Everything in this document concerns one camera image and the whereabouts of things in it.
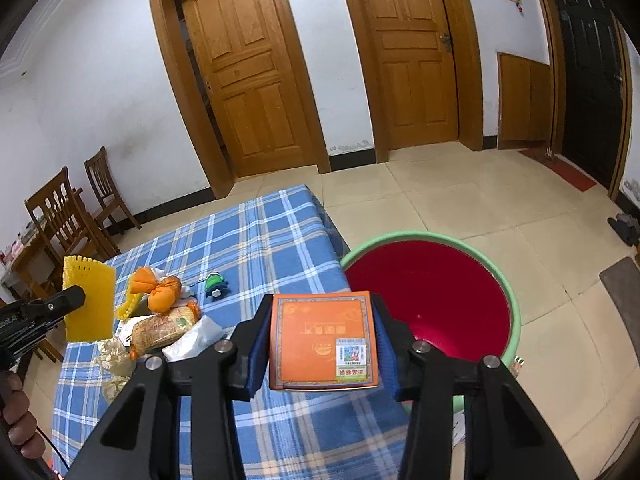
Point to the orange snack packet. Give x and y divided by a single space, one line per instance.
162 329

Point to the orange square box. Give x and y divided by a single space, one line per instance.
322 342

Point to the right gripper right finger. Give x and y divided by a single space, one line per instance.
505 435

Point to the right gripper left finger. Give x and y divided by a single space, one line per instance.
138 437

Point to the grey floor mat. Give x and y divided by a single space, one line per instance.
622 282

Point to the middle wooden door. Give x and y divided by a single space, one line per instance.
412 48

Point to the yellow foam fruit net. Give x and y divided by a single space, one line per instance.
94 320

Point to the red doormat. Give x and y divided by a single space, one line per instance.
560 167

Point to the white booklet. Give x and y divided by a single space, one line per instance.
124 329

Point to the black entrance door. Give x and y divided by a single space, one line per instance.
594 103

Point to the wooden dining table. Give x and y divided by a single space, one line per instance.
29 267

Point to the person's left hand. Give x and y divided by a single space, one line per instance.
22 423

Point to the white paper wrapper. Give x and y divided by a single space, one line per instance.
114 362

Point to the wooden chair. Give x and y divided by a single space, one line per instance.
106 192
66 228

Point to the dark slippers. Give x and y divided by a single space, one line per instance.
626 227

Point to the white tissue pack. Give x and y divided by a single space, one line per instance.
196 340

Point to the wooden wall cabinet panel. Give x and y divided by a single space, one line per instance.
525 101

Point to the left wooden door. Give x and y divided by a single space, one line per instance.
248 75

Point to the blue plaid tablecloth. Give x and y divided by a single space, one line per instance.
281 242

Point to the red basin green rim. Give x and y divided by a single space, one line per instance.
447 292

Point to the near wooden chair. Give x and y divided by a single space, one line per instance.
66 228

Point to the wooden door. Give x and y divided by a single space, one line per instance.
412 48
248 75

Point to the far wooden chair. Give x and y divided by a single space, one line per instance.
106 192

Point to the green toy car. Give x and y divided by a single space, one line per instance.
216 286

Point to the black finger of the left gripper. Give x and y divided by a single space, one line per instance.
57 306

